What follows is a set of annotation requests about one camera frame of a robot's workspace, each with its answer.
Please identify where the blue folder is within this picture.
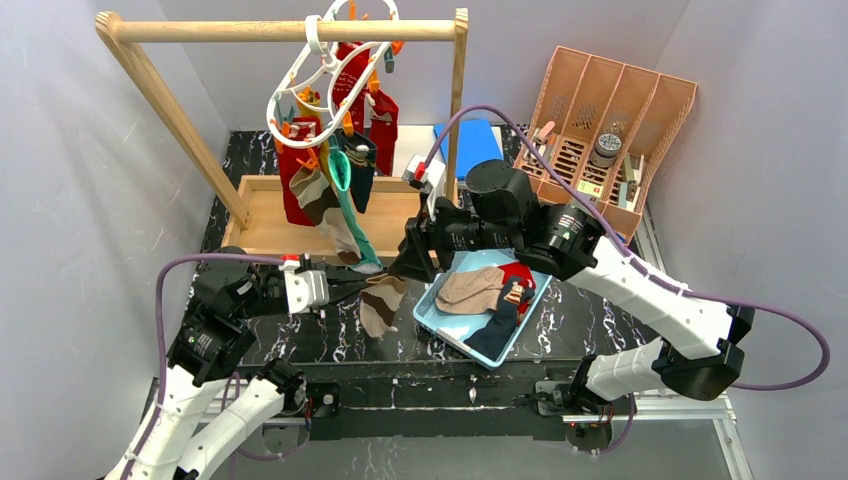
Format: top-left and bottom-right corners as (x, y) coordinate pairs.
(456, 119), (504, 181)

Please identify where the pink desk file organizer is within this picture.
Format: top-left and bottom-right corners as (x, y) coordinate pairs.
(529, 46), (697, 243)

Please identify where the long red hanging sock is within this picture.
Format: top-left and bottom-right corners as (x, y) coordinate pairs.
(332, 42), (399, 176)

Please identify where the brown striped sock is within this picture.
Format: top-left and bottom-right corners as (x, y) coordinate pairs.
(289, 167), (361, 265)
(359, 274), (407, 338)

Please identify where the grey round tin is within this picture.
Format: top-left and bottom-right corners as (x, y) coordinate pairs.
(589, 133), (623, 168)

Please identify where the white small box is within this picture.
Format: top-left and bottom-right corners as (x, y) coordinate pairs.
(577, 179), (603, 201)

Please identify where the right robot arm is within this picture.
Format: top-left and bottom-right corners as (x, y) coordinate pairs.
(390, 155), (754, 413)

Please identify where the white sock hanger with clips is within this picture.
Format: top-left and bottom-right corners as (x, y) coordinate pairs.
(267, 0), (395, 149)

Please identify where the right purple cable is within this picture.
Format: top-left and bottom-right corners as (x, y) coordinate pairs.
(423, 104), (831, 392)

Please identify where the brown striped hanging sock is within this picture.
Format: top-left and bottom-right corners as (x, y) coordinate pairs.
(289, 167), (361, 265)

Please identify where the navy sock in basket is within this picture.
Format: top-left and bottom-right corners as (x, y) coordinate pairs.
(465, 276), (535, 361)

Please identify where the navy hanging sock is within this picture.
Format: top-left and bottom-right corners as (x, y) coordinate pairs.
(335, 129), (377, 213)

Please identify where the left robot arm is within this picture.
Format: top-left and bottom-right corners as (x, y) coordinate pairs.
(106, 246), (369, 479)

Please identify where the teal hanging sock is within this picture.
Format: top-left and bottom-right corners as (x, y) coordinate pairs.
(328, 147), (383, 275)

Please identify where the stapler in organizer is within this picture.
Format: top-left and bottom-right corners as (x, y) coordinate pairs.
(520, 120), (556, 170)

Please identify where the wooden clothes rack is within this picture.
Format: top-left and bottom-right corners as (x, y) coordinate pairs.
(94, 7), (470, 258)

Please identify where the white board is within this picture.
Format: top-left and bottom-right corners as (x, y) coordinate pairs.
(391, 124), (503, 177)

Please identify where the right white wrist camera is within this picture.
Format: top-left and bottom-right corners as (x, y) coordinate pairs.
(402, 155), (446, 221)

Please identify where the red santa hanging sock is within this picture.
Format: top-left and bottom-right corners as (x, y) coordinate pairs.
(277, 116), (322, 227)

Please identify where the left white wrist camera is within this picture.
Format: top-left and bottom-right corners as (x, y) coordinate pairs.
(279, 254), (330, 314)

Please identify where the metal base rail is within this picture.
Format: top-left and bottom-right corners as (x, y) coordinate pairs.
(265, 375), (736, 441)

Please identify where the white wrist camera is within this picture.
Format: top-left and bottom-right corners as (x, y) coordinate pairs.
(402, 155), (446, 221)
(279, 254), (330, 314)

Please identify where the purple cable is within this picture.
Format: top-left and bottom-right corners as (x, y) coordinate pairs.
(119, 252), (286, 480)
(423, 104), (831, 392)

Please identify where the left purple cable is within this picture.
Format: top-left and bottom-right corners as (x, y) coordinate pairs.
(119, 252), (286, 480)

